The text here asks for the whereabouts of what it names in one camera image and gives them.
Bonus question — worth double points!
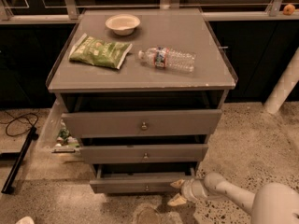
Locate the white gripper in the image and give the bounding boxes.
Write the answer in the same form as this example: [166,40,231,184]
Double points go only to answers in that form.
[167,179,207,207]

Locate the grey bottom drawer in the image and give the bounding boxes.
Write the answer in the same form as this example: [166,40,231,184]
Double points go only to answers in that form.
[90,162,195,194]

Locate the grey drawer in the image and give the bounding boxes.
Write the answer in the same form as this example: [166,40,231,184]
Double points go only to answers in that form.
[90,162,195,194]
[62,109,221,138]
[80,144,207,164]

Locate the grey top drawer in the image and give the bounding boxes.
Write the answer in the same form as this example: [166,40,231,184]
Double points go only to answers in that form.
[62,109,221,138]

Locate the grey middle drawer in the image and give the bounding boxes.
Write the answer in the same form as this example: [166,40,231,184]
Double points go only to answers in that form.
[80,144,207,164]

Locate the grey drawer cabinet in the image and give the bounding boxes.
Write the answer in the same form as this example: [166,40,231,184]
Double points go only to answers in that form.
[46,8,239,173]

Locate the clear plastic bin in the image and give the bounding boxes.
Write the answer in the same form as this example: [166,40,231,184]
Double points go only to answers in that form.
[36,101,79,154]

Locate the clear plastic water bottle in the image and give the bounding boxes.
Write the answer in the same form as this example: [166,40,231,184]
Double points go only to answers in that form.
[138,47,195,73]

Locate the white object at bottom edge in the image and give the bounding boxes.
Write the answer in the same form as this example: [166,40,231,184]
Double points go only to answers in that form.
[15,217,35,224]

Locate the black metal bar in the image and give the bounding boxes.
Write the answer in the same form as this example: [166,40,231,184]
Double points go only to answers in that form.
[1,127,38,194]

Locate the white pillar leg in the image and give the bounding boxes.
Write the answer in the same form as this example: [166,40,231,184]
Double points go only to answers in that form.
[264,48,299,114]

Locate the green chip bag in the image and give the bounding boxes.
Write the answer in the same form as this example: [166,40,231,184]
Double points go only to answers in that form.
[68,34,133,70]

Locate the white paper bowl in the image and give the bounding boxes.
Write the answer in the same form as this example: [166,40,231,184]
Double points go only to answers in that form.
[106,14,140,36]

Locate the orange small object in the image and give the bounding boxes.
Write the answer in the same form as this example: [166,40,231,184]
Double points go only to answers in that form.
[283,4,295,15]

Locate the black cable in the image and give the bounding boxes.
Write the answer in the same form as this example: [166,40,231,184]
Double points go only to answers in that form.
[0,109,40,138]

